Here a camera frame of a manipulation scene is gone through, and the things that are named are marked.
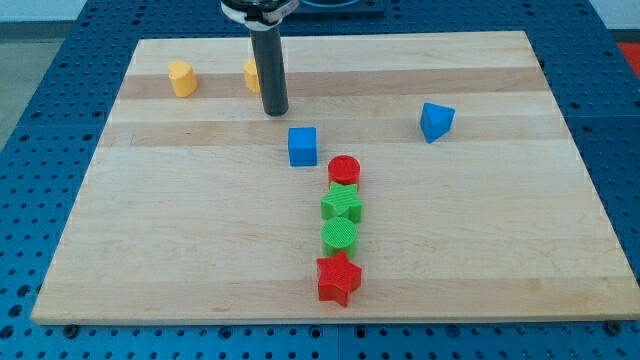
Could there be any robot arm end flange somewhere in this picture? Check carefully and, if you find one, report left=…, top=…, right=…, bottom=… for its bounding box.
left=221, top=0, right=300, bottom=29

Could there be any yellow block left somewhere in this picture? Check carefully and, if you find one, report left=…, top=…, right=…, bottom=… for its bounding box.
left=168, top=61, right=198, bottom=98

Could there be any yellow hexagon block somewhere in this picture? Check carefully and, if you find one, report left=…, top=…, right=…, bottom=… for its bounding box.
left=243, top=59, right=261, bottom=94

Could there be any wooden board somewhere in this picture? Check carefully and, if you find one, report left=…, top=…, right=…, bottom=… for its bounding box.
left=32, top=31, right=639, bottom=325

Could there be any green cylinder block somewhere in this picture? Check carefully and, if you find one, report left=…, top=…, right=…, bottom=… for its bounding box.
left=321, top=217, right=358, bottom=259

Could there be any blue triangle block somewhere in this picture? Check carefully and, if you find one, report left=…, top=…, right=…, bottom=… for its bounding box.
left=419, top=103, right=456, bottom=143

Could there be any red star block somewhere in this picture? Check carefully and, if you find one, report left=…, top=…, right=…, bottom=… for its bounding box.
left=316, top=250, right=362, bottom=307

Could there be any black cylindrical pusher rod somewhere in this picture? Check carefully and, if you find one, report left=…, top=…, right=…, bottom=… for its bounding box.
left=250, top=26, right=289, bottom=117

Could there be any blue cube block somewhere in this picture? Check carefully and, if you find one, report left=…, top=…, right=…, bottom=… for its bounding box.
left=287, top=127, right=318, bottom=167

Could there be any red cylinder block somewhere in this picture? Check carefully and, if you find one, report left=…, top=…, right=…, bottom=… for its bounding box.
left=327, top=155, right=361, bottom=191

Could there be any dark blue base plate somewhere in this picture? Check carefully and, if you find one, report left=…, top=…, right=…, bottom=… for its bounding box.
left=293, top=0, right=386, bottom=17

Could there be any green star block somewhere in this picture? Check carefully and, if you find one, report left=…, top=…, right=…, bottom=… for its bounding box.
left=320, top=182, right=363, bottom=223

